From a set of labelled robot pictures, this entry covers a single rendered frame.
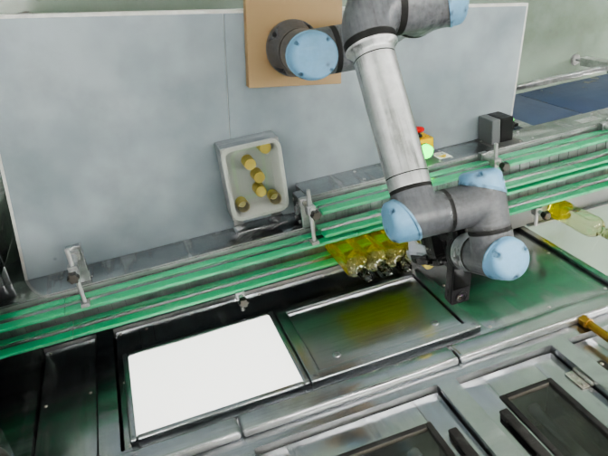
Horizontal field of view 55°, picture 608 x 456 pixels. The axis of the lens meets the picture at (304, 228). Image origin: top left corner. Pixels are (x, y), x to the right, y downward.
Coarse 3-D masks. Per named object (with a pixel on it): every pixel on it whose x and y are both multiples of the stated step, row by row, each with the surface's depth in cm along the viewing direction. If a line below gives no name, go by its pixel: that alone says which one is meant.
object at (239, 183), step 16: (256, 144) 163; (272, 144) 168; (224, 160) 162; (240, 160) 171; (256, 160) 173; (272, 160) 173; (224, 176) 164; (240, 176) 173; (272, 176) 176; (240, 192) 175; (256, 208) 174; (272, 208) 173
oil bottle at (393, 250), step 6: (372, 234) 172; (378, 234) 172; (384, 234) 172; (378, 240) 169; (384, 240) 169; (390, 240) 168; (384, 246) 165; (390, 246) 165; (396, 246) 164; (402, 246) 164; (390, 252) 163; (396, 252) 163; (402, 252) 163; (390, 258) 163; (390, 264) 164
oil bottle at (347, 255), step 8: (344, 240) 171; (328, 248) 175; (336, 248) 168; (344, 248) 167; (352, 248) 166; (336, 256) 170; (344, 256) 163; (352, 256) 162; (360, 256) 161; (344, 264) 164; (352, 264) 160; (360, 264) 160; (352, 272) 160
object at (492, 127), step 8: (496, 112) 194; (480, 120) 192; (488, 120) 188; (496, 120) 187; (504, 120) 188; (512, 120) 189; (480, 128) 193; (488, 128) 189; (496, 128) 188; (504, 128) 189; (512, 128) 190; (480, 136) 194; (488, 136) 190; (496, 136) 189; (504, 136) 190; (512, 136) 191
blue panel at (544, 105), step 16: (592, 80) 250; (528, 96) 240; (544, 96) 238; (560, 96) 235; (576, 96) 232; (592, 96) 230; (528, 112) 221; (544, 112) 219; (560, 112) 217; (576, 112) 214
